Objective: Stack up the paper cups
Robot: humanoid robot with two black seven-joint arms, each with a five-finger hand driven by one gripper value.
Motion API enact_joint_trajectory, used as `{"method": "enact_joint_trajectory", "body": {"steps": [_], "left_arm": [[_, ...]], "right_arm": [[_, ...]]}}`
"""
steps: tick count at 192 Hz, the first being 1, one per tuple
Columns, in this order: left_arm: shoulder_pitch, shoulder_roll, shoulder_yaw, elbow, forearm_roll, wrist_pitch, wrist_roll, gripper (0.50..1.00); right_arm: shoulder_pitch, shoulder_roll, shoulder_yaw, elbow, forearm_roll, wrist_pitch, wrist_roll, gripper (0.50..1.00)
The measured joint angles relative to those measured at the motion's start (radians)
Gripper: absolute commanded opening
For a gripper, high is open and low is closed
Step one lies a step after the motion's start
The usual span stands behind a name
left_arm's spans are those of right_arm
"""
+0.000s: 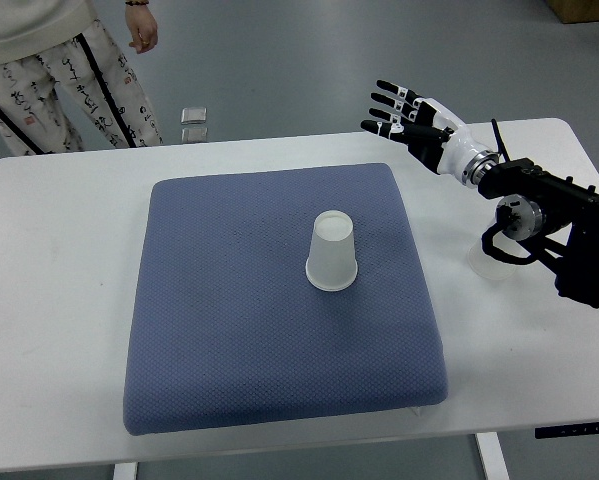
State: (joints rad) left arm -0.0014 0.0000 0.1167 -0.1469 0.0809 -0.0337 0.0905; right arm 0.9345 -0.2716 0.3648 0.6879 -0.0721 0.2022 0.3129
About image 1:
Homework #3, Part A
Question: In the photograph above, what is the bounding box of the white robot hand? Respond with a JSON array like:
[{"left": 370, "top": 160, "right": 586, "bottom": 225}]
[{"left": 360, "top": 80, "right": 497, "bottom": 184}]

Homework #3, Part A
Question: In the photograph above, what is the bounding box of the white paper cup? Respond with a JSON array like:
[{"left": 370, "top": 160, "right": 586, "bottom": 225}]
[
  {"left": 305, "top": 210, "right": 358, "bottom": 292},
  {"left": 467, "top": 240, "right": 517, "bottom": 281}
]

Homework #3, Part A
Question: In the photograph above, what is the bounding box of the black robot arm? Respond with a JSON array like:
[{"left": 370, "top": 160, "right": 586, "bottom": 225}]
[{"left": 361, "top": 80, "right": 599, "bottom": 308}]

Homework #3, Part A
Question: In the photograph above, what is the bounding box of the person's hand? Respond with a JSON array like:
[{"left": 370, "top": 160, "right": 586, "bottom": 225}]
[{"left": 125, "top": 1, "right": 158, "bottom": 54}]

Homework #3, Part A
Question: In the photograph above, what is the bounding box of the white paper cup on cushion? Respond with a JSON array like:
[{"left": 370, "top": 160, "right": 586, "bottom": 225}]
[{"left": 305, "top": 210, "right": 358, "bottom": 292}]

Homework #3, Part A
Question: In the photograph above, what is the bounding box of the cardboard box corner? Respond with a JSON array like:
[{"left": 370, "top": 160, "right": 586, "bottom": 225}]
[{"left": 547, "top": 0, "right": 599, "bottom": 24}]

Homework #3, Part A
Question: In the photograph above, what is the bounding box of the lower metal floor plate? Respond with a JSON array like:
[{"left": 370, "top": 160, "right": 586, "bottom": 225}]
[{"left": 181, "top": 126, "right": 208, "bottom": 144}]

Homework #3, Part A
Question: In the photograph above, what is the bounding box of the blue textured cushion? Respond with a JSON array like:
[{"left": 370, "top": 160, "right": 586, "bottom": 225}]
[{"left": 123, "top": 163, "right": 448, "bottom": 435}]

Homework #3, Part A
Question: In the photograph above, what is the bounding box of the white table leg right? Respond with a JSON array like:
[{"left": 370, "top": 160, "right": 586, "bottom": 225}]
[{"left": 475, "top": 432, "right": 510, "bottom": 480}]

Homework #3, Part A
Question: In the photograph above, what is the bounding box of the white table leg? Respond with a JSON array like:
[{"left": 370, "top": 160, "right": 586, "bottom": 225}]
[
  {"left": 475, "top": 432, "right": 510, "bottom": 480},
  {"left": 112, "top": 462, "right": 138, "bottom": 480}
]

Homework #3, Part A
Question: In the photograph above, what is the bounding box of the black table control panel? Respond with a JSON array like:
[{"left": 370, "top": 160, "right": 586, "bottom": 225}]
[{"left": 534, "top": 422, "right": 599, "bottom": 439}]

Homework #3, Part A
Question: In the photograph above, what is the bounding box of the person in patterned trousers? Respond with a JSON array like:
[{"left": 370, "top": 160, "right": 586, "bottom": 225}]
[{"left": 0, "top": 1, "right": 162, "bottom": 156}]

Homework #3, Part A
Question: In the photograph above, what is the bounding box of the white table leg left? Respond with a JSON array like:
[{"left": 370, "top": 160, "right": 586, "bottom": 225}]
[{"left": 112, "top": 462, "right": 138, "bottom": 480}]

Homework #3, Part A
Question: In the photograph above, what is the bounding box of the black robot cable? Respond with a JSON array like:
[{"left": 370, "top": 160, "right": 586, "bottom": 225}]
[{"left": 489, "top": 118, "right": 513, "bottom": 164}]

